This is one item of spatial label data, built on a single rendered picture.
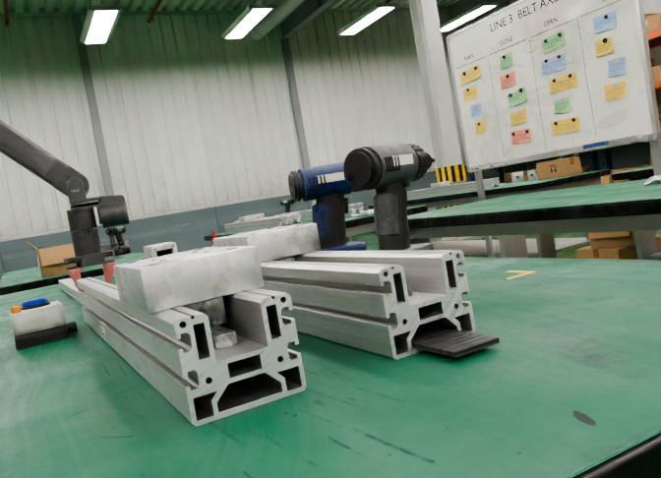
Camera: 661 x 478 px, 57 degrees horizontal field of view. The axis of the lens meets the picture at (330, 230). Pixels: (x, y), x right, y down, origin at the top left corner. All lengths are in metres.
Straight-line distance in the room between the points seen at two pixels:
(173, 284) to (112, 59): 12.45
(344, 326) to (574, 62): 3.35
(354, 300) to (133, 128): 12.13
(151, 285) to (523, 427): 0.32
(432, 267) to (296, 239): 0.31
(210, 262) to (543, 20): 3.61
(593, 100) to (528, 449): 3.49
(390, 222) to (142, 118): 11.98
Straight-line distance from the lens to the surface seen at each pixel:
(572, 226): 2.26
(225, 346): 0.54
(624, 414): 0.42
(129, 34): 13.14
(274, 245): 0.86
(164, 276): 0.56
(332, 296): 0.65
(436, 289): 0.62
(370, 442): 0.41
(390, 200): 0.85
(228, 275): 0.57
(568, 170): 5.40
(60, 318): 1.12
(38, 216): 12.32
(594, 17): 3.81
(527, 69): 4.13
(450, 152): 9.23
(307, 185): 1.09
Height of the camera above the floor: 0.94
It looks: 3 degrees down
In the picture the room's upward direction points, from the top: 10 degrees counter-clockwise
